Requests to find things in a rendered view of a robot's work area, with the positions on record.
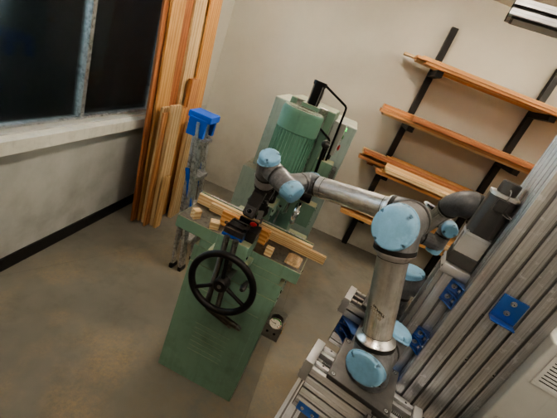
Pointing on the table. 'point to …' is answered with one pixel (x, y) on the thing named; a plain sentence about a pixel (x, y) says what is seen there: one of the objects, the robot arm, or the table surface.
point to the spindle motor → (295, 135)
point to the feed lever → (316, 170)
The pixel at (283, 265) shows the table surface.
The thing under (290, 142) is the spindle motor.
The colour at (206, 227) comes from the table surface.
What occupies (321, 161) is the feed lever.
